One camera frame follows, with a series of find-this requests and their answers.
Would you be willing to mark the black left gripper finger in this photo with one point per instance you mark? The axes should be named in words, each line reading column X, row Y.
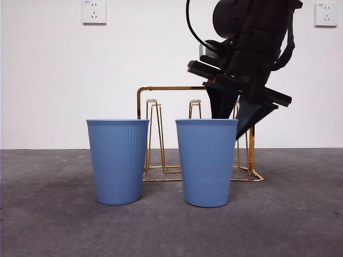
column 221, row 104
column 249, row 115

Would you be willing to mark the blue ribbed plastic cup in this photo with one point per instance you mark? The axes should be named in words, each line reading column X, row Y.
column 118, row 160

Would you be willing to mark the white wall socket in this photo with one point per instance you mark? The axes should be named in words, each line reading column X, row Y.
column 94, row 12
column 326, row 14

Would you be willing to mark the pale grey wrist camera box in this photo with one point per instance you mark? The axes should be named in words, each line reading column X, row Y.
column 201, row 51

